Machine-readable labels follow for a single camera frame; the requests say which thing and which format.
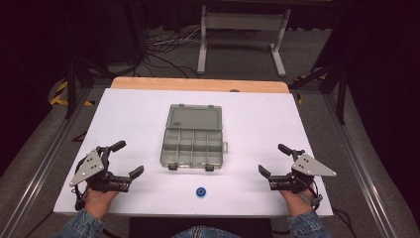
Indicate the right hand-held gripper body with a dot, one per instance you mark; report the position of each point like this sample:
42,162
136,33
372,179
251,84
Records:
308,166

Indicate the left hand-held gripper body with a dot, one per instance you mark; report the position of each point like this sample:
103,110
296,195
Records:
89,167

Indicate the black tripod stand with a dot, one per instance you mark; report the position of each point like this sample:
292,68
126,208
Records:
74,82
333,79

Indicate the small blue round part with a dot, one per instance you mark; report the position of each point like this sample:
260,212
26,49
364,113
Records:
201,192

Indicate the person's left hand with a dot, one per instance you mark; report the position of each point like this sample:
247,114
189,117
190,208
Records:
98,202

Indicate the clear plastic compartment box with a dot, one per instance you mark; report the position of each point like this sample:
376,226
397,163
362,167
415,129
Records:
193,145

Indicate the person's right hand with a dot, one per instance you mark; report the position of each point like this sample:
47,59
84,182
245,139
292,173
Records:
297,203

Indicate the person's denim lap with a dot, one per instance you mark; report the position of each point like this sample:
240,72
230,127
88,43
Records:
206,232

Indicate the yellow black floor tape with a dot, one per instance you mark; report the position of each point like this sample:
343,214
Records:
59,95

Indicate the white metal stand frame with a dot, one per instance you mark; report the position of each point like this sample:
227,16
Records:
242,21

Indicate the aluminium floor rail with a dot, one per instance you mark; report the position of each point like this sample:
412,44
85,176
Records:
358,165
43,168

